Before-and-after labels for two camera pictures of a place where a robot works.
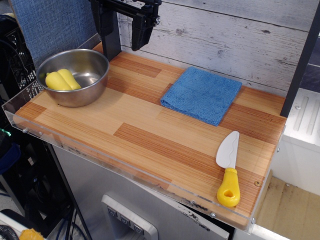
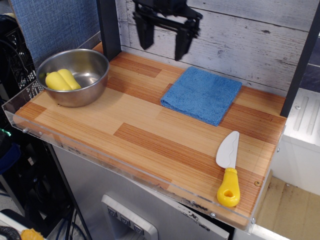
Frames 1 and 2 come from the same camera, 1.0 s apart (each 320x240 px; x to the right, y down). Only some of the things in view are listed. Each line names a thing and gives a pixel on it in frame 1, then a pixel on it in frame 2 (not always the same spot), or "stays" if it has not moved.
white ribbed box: [298, 161] stays
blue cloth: [202, 94] stays
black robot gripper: [142, 24] to [174, 14]
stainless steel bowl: [73, 77] stays
